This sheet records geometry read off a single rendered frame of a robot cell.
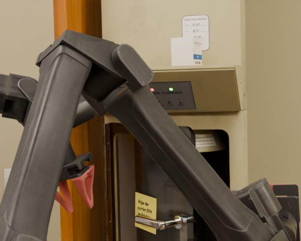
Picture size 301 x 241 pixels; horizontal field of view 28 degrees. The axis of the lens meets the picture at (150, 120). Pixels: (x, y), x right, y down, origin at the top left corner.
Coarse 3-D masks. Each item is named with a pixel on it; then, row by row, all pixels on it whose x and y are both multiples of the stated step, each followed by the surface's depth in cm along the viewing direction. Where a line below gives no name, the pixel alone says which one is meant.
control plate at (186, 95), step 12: (156, 84) 127; (168, 84) 126; (180, 84) 126; (156, 96) 130; (168, 96) 129; (180, 96) 129; (192, 96) 128; (168, 108) 132; (180, 108) 131; (192, 108) 131
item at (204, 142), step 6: (198, 132) 138; (204, 132) 139; (210, 132) 140; (216, 132) 142; (198, 138) 138; (204, 138) 138; (210, 138) 139; (216, 138) 141; (198, 144) 137; (204, 144) 138; (210, 144) 138; (216, 144) 140; (222, 144) 142; (198, 150) 137; (204, 150) 137; (210, 150) 138; (216, 150) 139
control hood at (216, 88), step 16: (224, 64) 121; (160, 80) 126; (176, 80) 125; (192, 80) 125; (208, 80) 124; (224, 80) 123; (240, 80) 129; (208, 96) 127; (224, 96) 126; (240, 96) 129
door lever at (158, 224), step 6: (138, 216) 121; (144, 216) 121; (138, 222) 121; (144, 222) 119; (150, 222) 117; (156, 222) 116; (162, 222) 115; (168, 222) 116; (174, 222) 117; (180, 222) 118; (156, 228) 116; (162, 228) 115
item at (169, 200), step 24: (120, 144) 134; (120, 168) 134; (144, 168) 127; (120, 192) 135; (144, 192) 127; (168, 192) 121; (120, 216) 135; (168, 216) 121; (192, 216) 115; (120, 240) 136; (144, 240) 128; (168, 240) 121; (192, 240) 115
